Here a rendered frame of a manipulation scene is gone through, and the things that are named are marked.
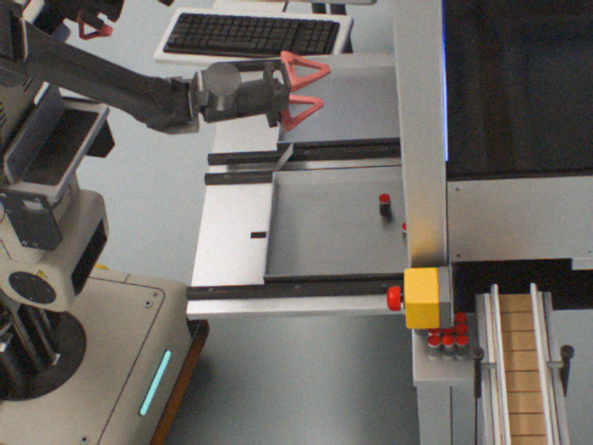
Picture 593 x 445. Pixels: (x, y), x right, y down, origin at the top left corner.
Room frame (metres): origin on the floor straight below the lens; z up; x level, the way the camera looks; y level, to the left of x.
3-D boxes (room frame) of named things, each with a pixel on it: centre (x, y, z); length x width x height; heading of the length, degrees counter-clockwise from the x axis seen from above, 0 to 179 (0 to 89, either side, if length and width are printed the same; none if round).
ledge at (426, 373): (1.03, -0.22, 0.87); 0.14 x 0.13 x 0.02; 79
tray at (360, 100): (1.65, -0.18, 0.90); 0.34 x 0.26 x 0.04; 79
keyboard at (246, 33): (2.04, 0.03, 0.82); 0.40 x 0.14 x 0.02; 69
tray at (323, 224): (1.32, -0.12, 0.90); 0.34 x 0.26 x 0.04; 79
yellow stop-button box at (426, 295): (1.05, -0.18, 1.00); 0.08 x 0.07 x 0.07; 79
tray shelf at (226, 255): (1.50, -0.08, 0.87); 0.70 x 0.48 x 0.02; 169
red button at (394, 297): (1.06, -0.14, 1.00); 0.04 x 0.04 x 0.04; 79
